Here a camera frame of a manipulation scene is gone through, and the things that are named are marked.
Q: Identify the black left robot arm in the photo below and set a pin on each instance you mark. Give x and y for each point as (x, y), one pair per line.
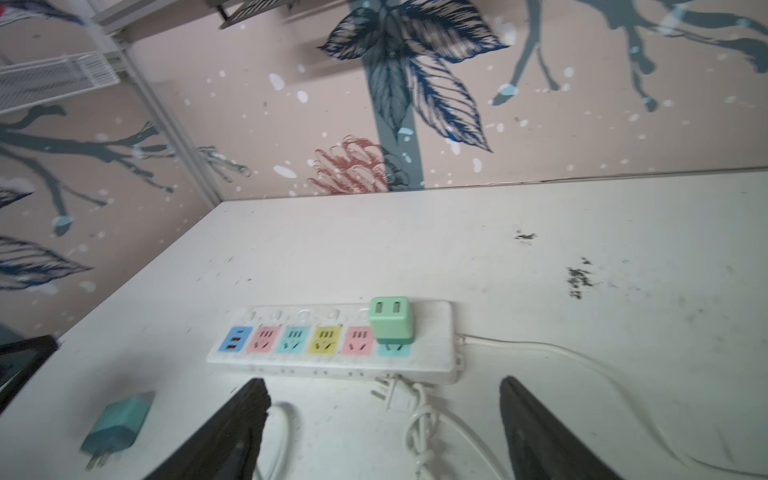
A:
(20, 360)

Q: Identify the green plug adapter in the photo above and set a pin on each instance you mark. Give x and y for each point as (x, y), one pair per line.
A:
(392, 320)

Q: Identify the teal plug adapter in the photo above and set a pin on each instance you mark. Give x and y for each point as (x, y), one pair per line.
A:
(117, 428)

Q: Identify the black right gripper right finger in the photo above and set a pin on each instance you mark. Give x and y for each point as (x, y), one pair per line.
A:
(539, 444)

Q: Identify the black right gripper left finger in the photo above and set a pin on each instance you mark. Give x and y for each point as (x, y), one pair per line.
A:
(227, 446)

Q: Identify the black hanging wire basket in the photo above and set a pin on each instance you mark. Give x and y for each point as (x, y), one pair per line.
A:
(247, 10)

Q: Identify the white wire mesh shelf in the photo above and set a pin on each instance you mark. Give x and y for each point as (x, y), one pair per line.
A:
(25, 85)

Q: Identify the white multicolour power strip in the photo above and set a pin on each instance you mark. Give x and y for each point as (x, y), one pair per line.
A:
(337, 341)

